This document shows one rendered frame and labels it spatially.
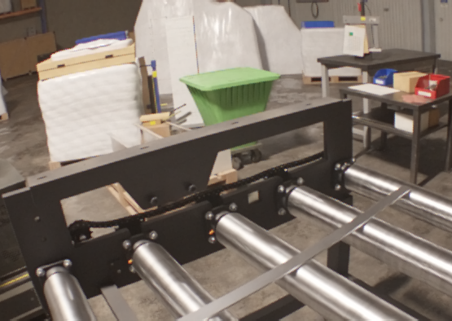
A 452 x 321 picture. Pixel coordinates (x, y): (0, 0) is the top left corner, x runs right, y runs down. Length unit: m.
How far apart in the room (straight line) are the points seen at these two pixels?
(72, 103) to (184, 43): 1.46
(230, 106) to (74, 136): 1.82
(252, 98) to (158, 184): 2.73
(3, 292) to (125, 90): 2.80
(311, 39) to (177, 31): 3.59
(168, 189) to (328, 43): 6.84
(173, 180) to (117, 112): 3.31
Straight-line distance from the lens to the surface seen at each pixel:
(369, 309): 0.97
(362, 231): 1.29
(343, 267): 2.01
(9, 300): 2.47
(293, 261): 1.11
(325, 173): 1.71
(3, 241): 2.39
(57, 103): 4.67
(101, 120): 4.63
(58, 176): 1.20
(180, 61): 4.98
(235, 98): 3.87
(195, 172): 1.34
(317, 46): 7.95
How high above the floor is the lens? 1.55
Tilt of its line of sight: 21 degrees down
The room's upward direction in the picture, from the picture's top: 5 degrees counter-clockwise
